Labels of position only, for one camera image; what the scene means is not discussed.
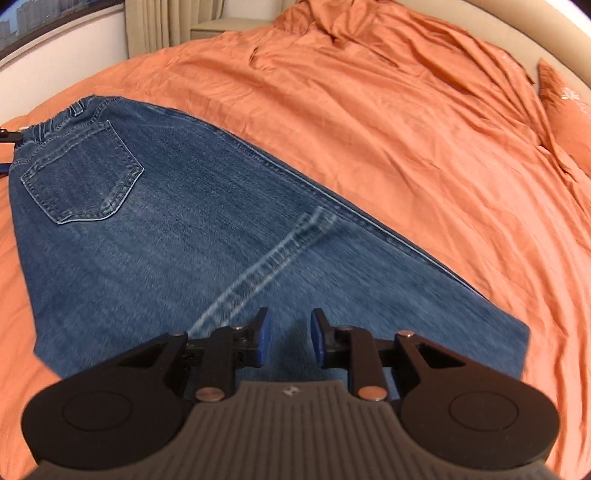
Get beige nightstand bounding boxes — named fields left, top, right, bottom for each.
left=189, top=0, right=283, bottom=41

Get orange duvet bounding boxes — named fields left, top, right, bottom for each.
left=0, top=0, right=591, bottom=480

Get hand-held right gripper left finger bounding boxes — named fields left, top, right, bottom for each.
left=115, top=307, right=271, bottom=402

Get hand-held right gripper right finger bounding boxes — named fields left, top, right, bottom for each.
left=310, top=307, right=468, bottom=402

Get blue denim pants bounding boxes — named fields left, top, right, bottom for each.
left=8, top=94, right=531, bottom=385

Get beige curtain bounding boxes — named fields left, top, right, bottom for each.
left=124, top=0, right=228, bottom=59

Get beige bed headboard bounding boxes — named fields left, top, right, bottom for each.
left=462, top=0, right=591, bottom=100

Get window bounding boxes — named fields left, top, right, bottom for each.
left=0, top=0, right=126, bottom=60

